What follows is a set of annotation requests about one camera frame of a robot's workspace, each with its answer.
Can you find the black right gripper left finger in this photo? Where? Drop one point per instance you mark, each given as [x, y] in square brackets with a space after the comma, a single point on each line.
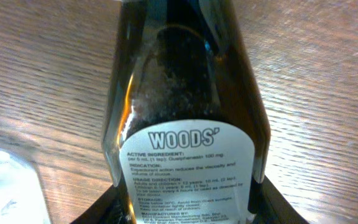
[108, 209]

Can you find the dark brown syrup bottle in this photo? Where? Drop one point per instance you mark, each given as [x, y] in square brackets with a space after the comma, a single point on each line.
[186, 135]

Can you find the white spray bottle clear cap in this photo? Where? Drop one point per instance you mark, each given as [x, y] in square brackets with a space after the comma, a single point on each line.
[21, 197]

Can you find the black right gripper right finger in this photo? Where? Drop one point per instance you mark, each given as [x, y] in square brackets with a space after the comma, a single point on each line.
[268, 206]

